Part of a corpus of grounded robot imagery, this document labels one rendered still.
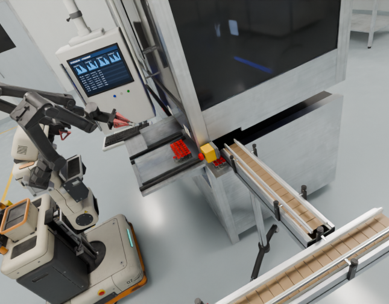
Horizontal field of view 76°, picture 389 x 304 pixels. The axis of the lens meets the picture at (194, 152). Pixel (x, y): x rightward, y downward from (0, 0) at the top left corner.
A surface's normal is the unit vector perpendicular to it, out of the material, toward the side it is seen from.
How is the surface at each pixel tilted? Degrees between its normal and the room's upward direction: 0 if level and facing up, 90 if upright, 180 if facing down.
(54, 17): 90
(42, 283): 90
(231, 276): 0
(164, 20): 90
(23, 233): 92
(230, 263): 0
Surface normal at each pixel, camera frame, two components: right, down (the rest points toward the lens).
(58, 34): 0.37, 0.50
